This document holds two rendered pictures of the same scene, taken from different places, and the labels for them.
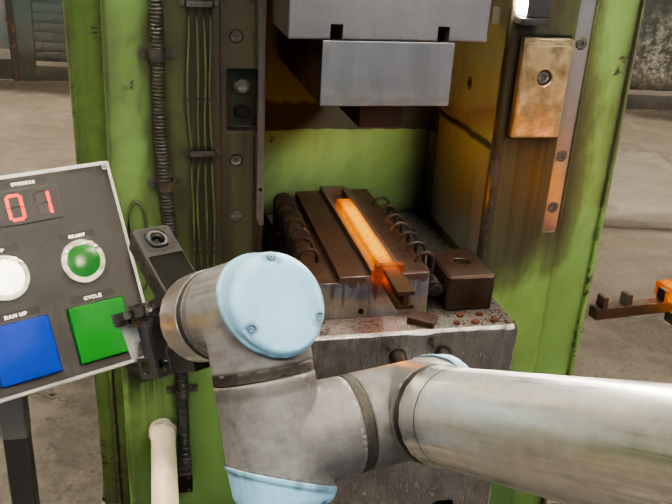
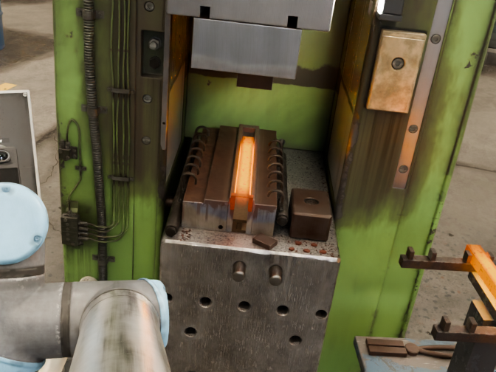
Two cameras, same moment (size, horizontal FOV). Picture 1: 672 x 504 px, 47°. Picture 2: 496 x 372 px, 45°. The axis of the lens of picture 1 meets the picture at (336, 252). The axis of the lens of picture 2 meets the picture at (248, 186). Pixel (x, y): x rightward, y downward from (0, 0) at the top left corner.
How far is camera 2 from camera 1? 0.36 m
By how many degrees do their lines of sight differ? 12
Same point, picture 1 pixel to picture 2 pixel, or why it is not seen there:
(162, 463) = not seen: hidden behind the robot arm
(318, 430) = (20, 321)
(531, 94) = (385, 76)
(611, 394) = (96, 351)
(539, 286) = (387, 229)
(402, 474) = (243, 354)
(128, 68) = (69, 22)
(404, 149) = (314, 103)
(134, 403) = (69, 262)
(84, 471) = not seen: hidden behind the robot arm
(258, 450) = not seen: outside the picture
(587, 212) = (434, 177)
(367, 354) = (215, 260)
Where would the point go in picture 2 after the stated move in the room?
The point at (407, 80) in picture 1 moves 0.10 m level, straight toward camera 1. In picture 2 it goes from (261, 55) to (242, 68)
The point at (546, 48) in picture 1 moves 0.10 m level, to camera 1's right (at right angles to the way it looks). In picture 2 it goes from (401, 40) to (451, 48)
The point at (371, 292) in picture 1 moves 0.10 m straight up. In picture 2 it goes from (229, 214) to (233, 172)
